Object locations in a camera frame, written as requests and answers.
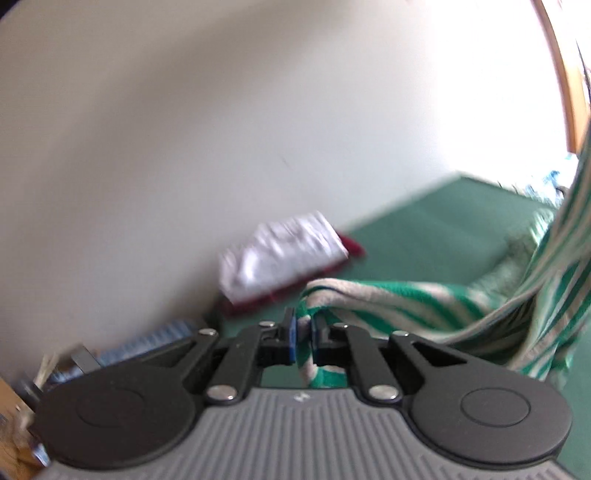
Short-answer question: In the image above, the white folded garment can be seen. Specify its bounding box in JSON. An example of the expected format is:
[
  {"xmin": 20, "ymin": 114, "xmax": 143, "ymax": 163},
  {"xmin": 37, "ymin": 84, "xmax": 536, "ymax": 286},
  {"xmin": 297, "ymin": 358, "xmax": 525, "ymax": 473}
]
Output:
[{"xmin": 218, "ymin": 211, "xmax": 349, "ymax": 305}]

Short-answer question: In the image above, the blue white patterned item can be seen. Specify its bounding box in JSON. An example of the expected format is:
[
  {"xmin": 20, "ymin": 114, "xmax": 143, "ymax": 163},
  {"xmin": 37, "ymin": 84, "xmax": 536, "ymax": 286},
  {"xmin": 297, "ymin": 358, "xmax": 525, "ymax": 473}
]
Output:
[{"xmin": 526, "ymin": 168, "xmax": 571, "ymax": 204}]

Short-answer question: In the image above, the wooden door frame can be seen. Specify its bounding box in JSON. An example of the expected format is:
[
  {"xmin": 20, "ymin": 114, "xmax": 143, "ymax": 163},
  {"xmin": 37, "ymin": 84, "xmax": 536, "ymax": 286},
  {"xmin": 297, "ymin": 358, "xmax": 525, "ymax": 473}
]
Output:
[{"xmin": 531, "ymin": 0, "xmax": 591, "ymax": 155}]

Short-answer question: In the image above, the blue patterned cloth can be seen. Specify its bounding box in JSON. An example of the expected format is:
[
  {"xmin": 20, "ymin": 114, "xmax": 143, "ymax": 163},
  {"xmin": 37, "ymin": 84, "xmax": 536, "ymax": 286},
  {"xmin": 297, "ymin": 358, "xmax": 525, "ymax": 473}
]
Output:
[{"xmin": 95, "ymin": 319, "xmax": 195, "ymax": 365}]

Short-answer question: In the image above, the green white striped sweater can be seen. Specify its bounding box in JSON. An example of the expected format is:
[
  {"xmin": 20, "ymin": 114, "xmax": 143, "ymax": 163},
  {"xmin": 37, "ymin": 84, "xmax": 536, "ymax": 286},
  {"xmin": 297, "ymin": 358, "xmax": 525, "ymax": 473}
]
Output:
[{"xmin": 295, "ymin": 134, "xmax": 591, "ymax": 391}]

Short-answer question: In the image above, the wooden cabinet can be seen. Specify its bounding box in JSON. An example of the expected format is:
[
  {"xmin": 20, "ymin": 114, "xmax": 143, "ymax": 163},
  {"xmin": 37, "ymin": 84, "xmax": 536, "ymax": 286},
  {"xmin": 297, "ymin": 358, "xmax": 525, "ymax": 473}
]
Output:
[{"xmin": 0, "ymin": 378, "xmax": 49, "ymax": 480}]

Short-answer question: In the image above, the dark red folded garment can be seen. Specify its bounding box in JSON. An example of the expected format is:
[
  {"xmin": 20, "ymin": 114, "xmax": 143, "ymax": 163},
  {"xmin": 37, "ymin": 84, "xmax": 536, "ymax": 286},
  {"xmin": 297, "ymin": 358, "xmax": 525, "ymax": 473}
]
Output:
[{"xmin": 224, "ymin": 233, "xmax": 365, "ymax": 317}]

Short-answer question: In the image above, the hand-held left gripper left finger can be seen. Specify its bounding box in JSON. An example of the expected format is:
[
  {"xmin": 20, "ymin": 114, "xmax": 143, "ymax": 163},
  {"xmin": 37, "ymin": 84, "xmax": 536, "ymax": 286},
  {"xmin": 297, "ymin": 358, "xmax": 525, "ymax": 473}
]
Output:
[{"xmin": 152, "ymin": 307, "xmax": 298, "ymax": 408}]

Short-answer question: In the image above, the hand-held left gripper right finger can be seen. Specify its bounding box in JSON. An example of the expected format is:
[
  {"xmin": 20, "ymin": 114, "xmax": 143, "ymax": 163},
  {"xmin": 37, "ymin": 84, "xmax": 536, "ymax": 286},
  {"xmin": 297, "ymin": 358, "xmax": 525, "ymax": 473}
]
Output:
[{"xmin": 310, "ymin": 318, "xmax": 481, "ymax": 407}]

